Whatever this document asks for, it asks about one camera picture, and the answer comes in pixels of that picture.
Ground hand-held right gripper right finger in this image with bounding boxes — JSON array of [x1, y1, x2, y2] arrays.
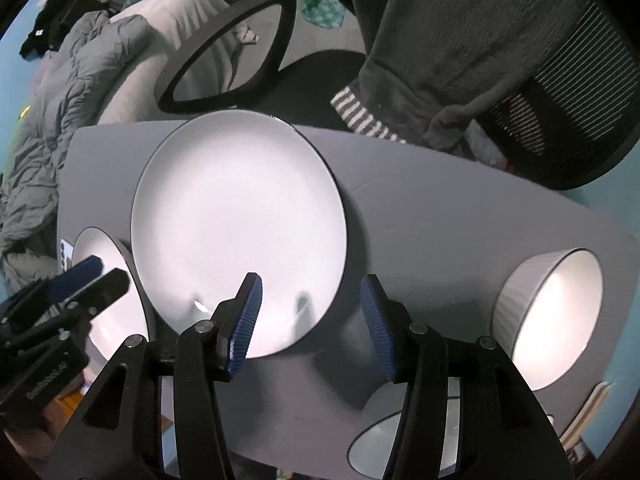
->
[[360, 274, 576, 480]]

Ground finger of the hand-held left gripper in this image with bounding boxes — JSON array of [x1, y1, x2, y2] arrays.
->
[[7, 268, 131, 356], [10, 256, 104, 313]]

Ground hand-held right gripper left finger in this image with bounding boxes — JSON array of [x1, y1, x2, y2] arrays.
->
[[47, 272, 264, 480]]

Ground white plate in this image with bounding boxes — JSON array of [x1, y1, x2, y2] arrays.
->
[[491, 248, 604, 392], [72, 226, 157, 361]]

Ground white bowl with black rim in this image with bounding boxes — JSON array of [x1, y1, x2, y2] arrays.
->
[[347, 377, 463, 480]]

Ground stack of white plates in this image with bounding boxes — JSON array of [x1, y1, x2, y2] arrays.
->
[[131, 109, 348, 360]]

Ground grey quilted duvet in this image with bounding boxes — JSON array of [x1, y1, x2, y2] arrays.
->
[[0, 10, 151, 307]]

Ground black clothing pile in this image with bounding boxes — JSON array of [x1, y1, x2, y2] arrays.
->
[[20, 0, 109, 59]]

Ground black mesh office chair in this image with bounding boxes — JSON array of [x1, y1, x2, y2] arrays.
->
[[155, 0, 640, 192]]

